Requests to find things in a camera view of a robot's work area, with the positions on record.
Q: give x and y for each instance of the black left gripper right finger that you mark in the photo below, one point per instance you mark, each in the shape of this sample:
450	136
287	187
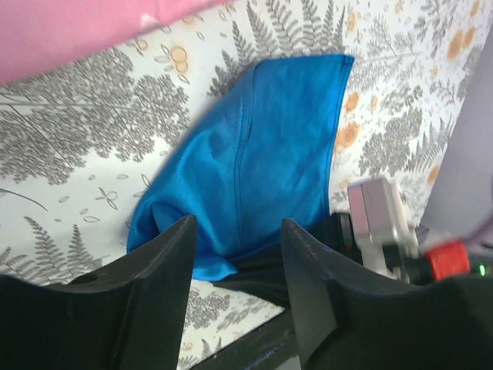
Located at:
348	317

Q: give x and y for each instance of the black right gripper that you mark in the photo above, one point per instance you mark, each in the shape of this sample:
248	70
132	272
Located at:
261	274

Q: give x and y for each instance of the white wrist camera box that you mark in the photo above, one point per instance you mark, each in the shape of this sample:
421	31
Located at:
382	231

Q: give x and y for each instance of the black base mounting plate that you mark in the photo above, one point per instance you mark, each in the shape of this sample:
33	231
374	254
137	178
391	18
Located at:
266	347

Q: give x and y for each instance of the pink satin placemat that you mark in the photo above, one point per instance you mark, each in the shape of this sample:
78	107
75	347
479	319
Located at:
37	36

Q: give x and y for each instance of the blue cloth napkin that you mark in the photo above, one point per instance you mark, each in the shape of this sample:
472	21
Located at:
261	155

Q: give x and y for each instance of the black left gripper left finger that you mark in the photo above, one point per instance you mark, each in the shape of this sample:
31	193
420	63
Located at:
128	314

